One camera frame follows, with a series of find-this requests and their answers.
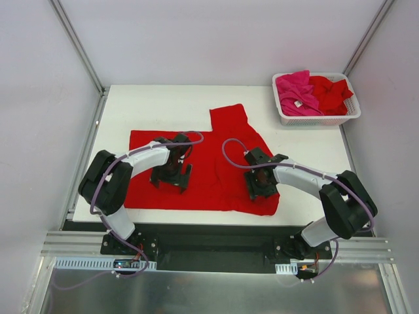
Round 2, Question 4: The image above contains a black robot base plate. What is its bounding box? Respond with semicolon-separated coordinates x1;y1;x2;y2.
100;222;333;274

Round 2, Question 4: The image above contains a pink t shirt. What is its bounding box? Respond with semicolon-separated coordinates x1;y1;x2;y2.
274;70;323;116

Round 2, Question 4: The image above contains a white perforated plastic basket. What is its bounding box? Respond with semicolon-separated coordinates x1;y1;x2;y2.
272;73;361;126

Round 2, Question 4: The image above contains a white cable duct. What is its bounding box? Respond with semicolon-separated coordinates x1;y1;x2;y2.
275;263;298;275
54;257;157;272

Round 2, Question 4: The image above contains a left white cable duct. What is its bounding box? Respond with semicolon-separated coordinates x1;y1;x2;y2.
54;257;157;272

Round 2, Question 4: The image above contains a left aluminium frame post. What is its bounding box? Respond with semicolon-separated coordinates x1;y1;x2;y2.
48;0;105;95

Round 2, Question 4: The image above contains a red t shirt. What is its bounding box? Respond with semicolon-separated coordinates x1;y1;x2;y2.
124;104;280;216
309;76;354;116

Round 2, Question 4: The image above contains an aluminium frame post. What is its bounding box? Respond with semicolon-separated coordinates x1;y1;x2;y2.
342;0;396;77
48;0;105;95

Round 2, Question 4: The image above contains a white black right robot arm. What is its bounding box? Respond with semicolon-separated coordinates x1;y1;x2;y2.
244;147;378;260

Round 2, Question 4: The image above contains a right aluminium frame post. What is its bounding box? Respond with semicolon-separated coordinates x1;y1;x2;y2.
342;0;396;77

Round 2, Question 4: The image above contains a right white cable duct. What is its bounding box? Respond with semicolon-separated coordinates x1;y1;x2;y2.
275;263;298;275

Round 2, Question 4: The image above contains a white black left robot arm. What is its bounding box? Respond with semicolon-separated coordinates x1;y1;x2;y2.
78;133;194;256

